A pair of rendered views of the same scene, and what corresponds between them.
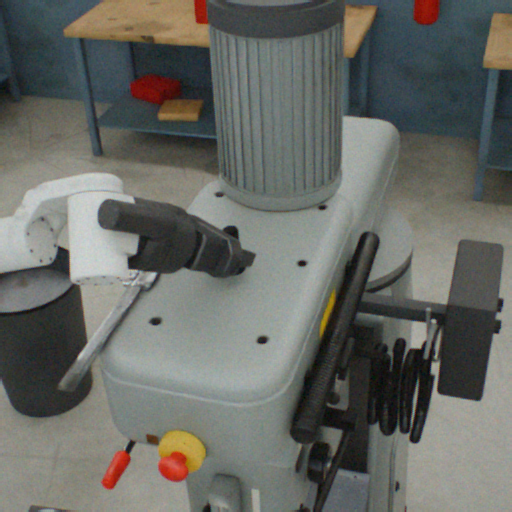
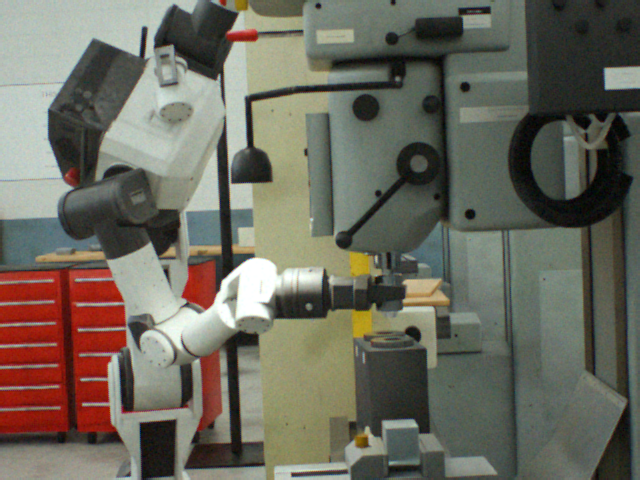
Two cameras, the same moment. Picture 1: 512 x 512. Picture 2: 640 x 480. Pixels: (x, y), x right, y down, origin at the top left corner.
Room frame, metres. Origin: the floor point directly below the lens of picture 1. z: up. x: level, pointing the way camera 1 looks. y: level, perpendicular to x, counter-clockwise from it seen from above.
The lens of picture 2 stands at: (0.15, -1.86, 1.44)
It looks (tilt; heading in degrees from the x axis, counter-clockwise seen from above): 3 degrees down; 71
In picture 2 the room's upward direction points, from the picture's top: 3 degrees counter-clockwise
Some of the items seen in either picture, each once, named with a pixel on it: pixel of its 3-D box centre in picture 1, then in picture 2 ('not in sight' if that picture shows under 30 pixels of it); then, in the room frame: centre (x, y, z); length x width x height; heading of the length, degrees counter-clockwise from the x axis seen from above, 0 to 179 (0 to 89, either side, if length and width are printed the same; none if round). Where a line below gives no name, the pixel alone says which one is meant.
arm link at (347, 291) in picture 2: not in sight; (336, 294); (0.84, 0.07, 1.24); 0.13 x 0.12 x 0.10; 64
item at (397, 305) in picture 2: not in sight; (388, 295); (0.92, 0.03, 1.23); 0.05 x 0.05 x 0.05
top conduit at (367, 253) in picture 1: (338, 323); not in sight; (0.91, -0.12, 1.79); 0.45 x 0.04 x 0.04; 161
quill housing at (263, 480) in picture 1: (248, 463); (385, 157); (0.93, 0.03, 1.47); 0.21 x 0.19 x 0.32; 71
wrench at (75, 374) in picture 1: (109, 324); not in sight; (0.81, 0.19, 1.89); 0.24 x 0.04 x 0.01; 161
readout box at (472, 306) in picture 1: (473, 319); (600, 38); (1.09, -0.38, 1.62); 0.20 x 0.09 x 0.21; 161
